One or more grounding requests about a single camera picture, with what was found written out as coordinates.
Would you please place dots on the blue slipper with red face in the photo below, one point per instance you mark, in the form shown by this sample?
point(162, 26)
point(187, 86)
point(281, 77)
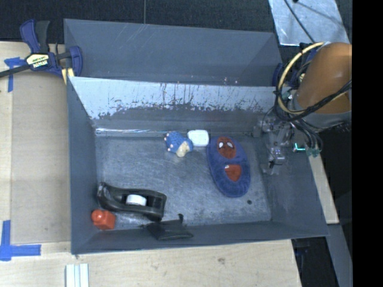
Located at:
point(229, 172)

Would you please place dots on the red plastic block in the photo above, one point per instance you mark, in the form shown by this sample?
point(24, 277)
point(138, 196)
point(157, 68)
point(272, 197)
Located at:
point(103, 219)

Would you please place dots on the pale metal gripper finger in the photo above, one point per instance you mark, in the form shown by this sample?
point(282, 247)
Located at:
point(261, 129)
point(276, 157)

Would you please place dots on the black tape dispenser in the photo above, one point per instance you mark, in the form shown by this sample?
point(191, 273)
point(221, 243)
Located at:
point(149, 203)

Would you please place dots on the grey metal bin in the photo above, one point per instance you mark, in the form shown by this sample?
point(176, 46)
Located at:
point(179, 175)

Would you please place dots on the white rounded block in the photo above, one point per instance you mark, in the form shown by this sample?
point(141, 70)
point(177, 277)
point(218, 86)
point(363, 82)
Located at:
point(198, 137)

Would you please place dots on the blue and cream toy animal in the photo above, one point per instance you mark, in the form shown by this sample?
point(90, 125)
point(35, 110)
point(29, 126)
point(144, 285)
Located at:
point(176, 140)

